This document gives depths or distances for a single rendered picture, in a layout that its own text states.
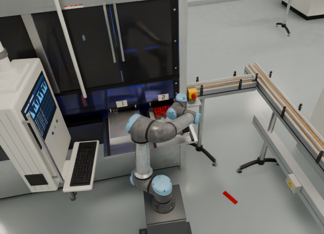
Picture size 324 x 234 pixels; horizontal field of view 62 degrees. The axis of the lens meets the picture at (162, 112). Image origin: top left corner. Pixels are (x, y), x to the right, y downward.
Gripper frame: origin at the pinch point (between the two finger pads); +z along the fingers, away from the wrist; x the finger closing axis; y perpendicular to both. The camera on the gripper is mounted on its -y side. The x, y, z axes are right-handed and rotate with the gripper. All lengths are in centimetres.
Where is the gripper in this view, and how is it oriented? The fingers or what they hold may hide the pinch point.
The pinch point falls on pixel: (182, 134)
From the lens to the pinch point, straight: 202.7
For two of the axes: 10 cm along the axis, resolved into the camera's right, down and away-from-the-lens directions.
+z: 0.5, 7.5, 6.5
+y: -1.8, -6.4, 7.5
